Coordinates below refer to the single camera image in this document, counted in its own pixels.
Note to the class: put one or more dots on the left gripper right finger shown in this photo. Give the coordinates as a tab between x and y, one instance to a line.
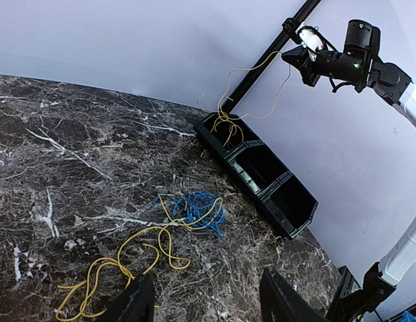
280	302

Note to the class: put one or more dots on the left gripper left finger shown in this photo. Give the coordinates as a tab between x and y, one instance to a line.
134	304

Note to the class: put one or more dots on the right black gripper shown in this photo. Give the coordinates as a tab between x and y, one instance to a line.
299	56

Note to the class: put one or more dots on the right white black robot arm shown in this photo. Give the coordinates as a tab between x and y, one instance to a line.
368	146

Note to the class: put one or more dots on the black three-compartment bin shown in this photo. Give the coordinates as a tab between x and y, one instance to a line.
277	193

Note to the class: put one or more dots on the blue object at corner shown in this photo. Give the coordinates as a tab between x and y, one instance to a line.
406	317

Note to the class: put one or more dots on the right black frame post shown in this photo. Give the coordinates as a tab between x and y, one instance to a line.
268	56

